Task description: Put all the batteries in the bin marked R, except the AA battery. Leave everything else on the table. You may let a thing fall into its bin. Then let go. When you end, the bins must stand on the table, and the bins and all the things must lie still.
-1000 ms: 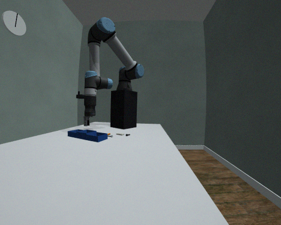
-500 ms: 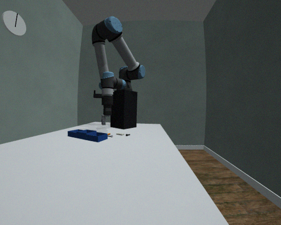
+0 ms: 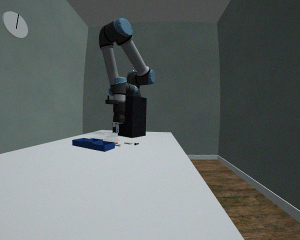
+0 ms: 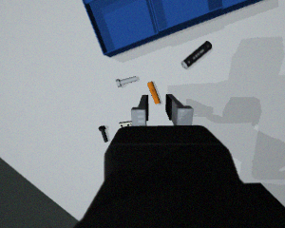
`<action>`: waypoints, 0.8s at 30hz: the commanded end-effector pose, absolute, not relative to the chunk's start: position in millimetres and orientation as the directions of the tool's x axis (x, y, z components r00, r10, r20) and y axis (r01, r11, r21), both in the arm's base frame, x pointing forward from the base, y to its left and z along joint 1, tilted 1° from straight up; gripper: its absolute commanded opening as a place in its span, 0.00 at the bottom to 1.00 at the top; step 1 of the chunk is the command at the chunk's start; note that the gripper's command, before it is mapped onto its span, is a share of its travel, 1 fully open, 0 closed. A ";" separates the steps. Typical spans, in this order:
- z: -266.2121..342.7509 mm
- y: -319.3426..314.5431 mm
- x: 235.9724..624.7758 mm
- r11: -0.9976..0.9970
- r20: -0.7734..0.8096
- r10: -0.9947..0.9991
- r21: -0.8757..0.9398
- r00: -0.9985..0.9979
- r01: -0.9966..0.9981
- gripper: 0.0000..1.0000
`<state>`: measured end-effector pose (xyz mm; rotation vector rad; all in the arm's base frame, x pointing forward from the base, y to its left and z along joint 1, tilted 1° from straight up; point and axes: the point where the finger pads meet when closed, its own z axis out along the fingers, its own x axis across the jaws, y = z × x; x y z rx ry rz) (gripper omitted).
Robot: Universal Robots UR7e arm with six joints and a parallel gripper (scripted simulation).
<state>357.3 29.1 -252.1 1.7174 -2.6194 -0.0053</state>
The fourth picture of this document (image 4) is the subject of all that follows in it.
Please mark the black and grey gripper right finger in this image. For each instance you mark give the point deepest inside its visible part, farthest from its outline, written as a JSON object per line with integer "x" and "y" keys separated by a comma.
{"x": 178, "y": 113}

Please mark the white domino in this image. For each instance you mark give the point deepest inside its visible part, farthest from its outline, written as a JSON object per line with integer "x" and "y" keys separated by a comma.
{"x": 122, "y": 124}

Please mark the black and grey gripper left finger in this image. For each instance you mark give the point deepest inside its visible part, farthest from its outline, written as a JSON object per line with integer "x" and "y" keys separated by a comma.
{"x": 139, "y": 115}

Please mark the black bolt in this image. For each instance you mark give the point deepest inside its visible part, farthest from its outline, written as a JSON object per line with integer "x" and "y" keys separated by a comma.
{"x": 102, "y": 129}

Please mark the blue rack of bins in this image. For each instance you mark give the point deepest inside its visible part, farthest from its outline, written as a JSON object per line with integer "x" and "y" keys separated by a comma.
{"x": 127, "y": 24}

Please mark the grey bolt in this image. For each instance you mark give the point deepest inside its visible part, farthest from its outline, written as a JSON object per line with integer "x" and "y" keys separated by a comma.
{"x": 125, "y": 81}

